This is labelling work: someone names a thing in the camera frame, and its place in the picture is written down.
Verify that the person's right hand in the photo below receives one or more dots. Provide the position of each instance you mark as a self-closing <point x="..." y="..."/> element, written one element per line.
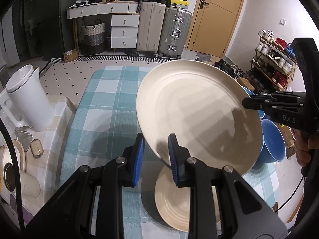
<point x="304" y="145"/>

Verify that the checkered teal tablecloth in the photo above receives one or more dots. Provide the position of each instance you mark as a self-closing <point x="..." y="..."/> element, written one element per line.
<point x="106" y="123"/>

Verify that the cream plate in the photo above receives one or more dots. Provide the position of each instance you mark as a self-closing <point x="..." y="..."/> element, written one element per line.
<point x="172" y="203"/>
<point x="202" y="106"/>

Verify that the silver suitcase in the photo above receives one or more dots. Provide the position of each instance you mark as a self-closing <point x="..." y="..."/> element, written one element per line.
<point x="174" y="33"/>

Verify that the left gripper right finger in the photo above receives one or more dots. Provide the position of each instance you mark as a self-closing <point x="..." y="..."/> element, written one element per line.
<point x="187" y="171"/>

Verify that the white electric kettle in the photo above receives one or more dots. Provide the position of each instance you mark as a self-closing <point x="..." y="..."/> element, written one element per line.
<point x="25" y="102"/>

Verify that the small brown cardboard box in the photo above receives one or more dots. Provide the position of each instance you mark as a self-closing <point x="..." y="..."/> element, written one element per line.
<point x="245" y="83"/>

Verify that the beige suitcase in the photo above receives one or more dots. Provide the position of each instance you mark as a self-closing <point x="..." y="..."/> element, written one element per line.
<point x="150" y="26"/>

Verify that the shoe rack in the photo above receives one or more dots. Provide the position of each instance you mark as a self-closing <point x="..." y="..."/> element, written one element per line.
<point x="274" y="64"/>

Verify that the white drawer desk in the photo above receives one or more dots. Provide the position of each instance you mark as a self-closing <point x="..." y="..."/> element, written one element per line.
<point x="121" y="21"/>

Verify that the wooden door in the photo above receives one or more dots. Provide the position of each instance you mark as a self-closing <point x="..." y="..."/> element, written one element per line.
<point x="213" y="25"/>

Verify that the woven laundry basket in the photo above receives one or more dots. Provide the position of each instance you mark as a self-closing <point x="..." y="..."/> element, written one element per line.
<point x="94" y="37"/>

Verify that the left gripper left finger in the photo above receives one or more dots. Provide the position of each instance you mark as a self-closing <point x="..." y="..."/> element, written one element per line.
<point x="125" y="170"/>

